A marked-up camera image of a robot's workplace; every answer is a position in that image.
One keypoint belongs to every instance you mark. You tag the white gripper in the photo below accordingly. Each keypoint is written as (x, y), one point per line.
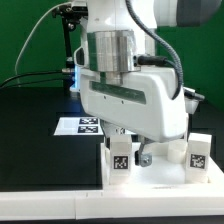
(148, 102)

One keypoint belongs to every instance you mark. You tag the white square tabletop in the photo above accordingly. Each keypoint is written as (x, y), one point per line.
(161, 173)

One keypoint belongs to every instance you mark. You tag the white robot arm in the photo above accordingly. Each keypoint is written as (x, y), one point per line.
(119, 35)

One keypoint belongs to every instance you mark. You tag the white marker base sheet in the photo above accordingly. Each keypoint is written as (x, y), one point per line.
(78, 126)

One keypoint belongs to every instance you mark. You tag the white L-shaped obstacle fence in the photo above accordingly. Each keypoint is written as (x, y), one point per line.
(146, 201)

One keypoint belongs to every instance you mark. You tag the silver camera on stand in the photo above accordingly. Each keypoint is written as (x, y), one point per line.
(79, 4)

